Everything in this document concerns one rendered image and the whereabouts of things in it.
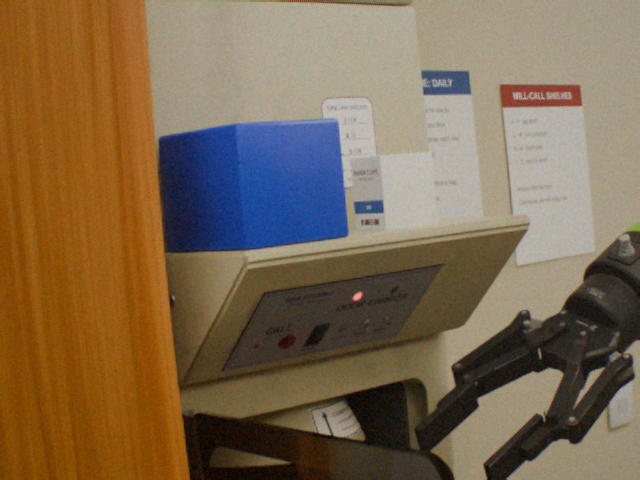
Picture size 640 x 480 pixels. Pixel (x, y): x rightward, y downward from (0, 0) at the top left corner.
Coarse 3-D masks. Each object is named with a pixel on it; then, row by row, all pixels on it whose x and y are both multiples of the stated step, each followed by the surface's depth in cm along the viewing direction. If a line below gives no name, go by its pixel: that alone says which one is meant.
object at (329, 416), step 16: (320, 400) 116; (336, 400) 118; (256, 416) 113; (272, 416) 113; (288, 416) 114; (304, 416) 114; (320, 416) 115; (336, 416) 116; (352, 416) 119; (320, 432) 114; (336, 432) 115; (352, 432) 117
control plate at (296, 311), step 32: (320, 288) 100; (352, 288) 102; (384, 288) 105; (416, 288) 109; (256, 320) 98; (288, 320) 100; (320, 320) 103; (352, 320) 106; (256, 352) 101; (288, 352) 104; (320, 352) 107
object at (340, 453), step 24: (216, 432) 96; (240, 432) 93; (264, 432) 90; (288, 432) 88; (312, 432) 87; (216, 456) 96; (240, 456) 94; (264, 456) 91; (288, 456) 88; (312, 456) 86; (336, 456) 84; (360, 456) 81; (384, 456) 79; (408, 456) 77; (432, 456) 76
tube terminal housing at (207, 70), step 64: (192, 0) 103; (192, 64) 103; (256, 64) 108; (320, 64) 112; (384, 64) 118; (192, 128) 103; (384, 128) 117; (192, 384) 102; (256, 384) 107; (320, 384) 112; (384, 384) 117; (448, 384) 122; (448, 448) 122
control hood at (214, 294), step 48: (336, 240) 98; (384, 240) 101; (432, 240) 105; (480, 240) 109; (192, 288) 97; (240, 288) 93; (288, 288) 97; (432, 288) 111; (480, 288) 116; (192, 336) 97
